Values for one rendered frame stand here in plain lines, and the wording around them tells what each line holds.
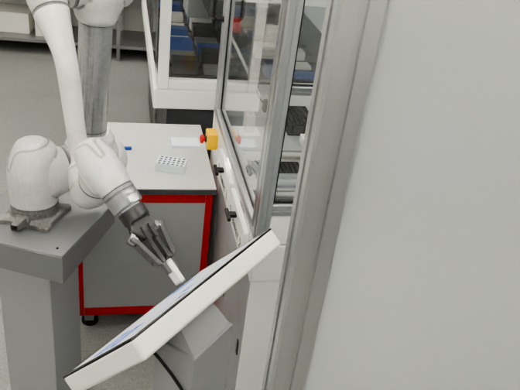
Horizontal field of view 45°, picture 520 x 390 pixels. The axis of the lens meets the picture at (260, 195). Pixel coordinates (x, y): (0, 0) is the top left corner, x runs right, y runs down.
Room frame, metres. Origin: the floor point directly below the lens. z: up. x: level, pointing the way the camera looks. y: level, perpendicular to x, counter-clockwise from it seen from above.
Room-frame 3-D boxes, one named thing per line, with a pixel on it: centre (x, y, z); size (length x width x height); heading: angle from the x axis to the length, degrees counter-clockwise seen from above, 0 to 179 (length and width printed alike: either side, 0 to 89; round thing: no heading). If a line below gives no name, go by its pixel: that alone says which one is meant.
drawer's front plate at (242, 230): (1.86, 0.06, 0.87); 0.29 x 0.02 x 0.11; 15
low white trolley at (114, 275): (2.48, 0.54, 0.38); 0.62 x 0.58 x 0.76; 15
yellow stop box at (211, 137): (2.48, 0.24, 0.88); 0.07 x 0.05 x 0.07; 15
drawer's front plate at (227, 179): (2.16, 0.14, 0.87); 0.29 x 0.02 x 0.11; 15
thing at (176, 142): (2.62, 0.38, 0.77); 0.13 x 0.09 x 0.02; 106
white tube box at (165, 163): (2.38, 0.39, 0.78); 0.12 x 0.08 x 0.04; 89
